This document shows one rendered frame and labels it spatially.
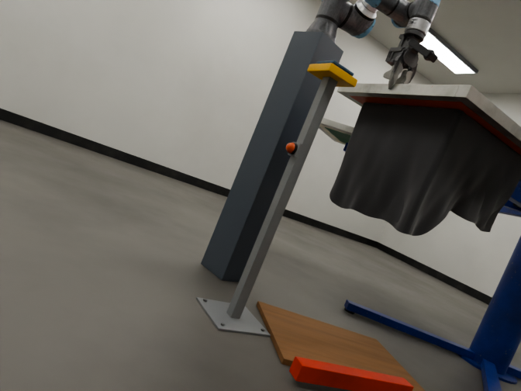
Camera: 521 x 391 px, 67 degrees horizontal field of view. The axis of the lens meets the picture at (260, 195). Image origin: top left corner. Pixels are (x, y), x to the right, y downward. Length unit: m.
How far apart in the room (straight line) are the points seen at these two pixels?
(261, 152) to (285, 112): 0.21
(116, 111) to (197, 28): 1.38
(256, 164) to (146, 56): 3.32
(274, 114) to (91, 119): 3.28
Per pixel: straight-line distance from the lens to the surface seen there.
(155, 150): 5.04
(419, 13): 1.58
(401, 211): 1.40
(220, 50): 5.25
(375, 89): 1.55
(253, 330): 1.47
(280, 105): 1.86
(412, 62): 1.54
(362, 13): 2.04
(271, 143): 1.81
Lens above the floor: 0.55
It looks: 4 degrees down
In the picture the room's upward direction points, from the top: 22 degrees clockwise
